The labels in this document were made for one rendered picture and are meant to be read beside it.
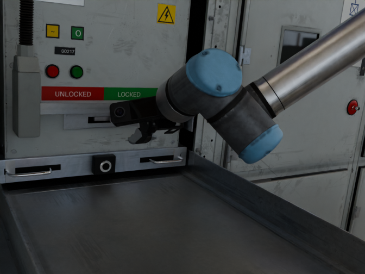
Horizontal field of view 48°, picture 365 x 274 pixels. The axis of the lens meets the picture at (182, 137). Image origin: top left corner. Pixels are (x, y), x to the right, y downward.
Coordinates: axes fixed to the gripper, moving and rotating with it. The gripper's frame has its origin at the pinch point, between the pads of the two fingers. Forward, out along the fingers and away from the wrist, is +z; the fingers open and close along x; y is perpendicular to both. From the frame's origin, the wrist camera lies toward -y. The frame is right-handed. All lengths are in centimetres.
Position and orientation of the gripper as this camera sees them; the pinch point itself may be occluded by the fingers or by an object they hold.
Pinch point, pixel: (127, 131)
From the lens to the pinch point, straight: 99.8
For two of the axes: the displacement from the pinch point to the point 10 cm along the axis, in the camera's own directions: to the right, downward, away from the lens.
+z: -4.9, 2.7, 8.3
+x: -1.8, -9.6, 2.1
